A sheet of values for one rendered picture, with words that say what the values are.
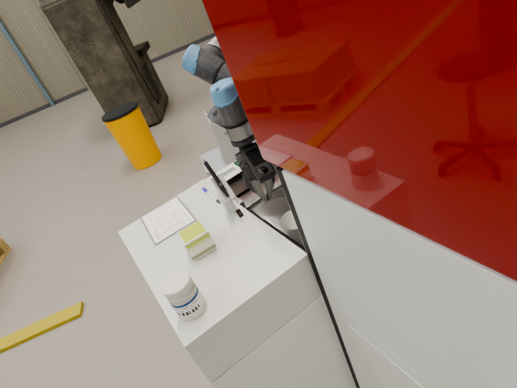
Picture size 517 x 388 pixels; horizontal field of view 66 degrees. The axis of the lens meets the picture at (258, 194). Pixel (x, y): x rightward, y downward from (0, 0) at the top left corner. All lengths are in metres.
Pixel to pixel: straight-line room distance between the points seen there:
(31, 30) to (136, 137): 6.01
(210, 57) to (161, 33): 8.60
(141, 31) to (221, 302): 8.98
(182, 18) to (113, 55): 4.59
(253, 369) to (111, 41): 4.61
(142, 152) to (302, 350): 3.45
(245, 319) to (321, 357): 0.33
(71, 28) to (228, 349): 4.73
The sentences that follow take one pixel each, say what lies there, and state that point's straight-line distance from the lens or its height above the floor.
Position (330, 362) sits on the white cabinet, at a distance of 1.27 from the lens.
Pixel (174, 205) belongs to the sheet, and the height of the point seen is 0.97.
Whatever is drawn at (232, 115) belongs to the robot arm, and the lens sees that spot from 1.03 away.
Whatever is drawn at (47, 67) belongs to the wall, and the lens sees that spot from 10.04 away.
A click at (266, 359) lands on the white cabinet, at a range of 1.09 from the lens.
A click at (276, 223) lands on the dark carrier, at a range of 1.21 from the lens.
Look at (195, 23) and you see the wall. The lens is 9.77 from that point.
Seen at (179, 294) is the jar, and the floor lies 1.05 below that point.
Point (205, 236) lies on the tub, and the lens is 1.08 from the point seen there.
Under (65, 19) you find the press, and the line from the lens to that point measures 5.36.
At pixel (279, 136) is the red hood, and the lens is 0.73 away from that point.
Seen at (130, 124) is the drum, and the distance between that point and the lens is 4.23.
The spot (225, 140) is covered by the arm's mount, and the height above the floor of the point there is 0.94.
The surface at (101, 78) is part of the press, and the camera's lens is 5.44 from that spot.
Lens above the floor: 1.62
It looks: 32 degrees down
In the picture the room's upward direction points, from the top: 22 degrees counter-clockwise
